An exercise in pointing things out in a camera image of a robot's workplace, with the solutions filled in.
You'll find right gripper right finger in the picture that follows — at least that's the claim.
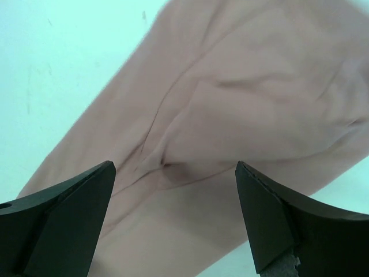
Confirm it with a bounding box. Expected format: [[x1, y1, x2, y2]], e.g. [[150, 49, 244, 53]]
[[235, 162, 368, 276]]

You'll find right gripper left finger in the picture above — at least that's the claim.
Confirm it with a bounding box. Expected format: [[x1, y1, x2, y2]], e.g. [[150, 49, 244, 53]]
[[1, 161, 116, 277]]

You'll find pink t shirt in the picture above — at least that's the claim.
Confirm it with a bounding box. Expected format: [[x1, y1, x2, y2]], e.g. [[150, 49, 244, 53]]
[[20, 1, 368, 276]]

